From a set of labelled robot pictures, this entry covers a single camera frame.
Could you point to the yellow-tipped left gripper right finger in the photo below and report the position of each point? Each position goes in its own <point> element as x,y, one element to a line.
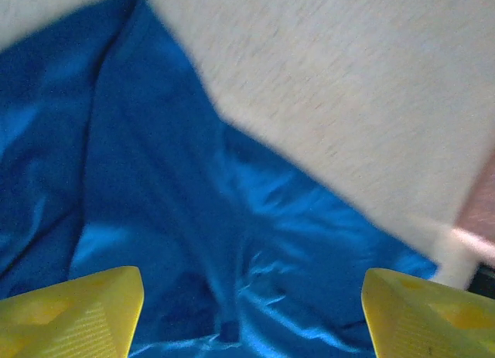
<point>425,323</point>

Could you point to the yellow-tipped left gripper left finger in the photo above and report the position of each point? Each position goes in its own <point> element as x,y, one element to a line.
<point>77,319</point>

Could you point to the blue printed t-shirt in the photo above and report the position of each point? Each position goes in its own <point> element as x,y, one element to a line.
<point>154,180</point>

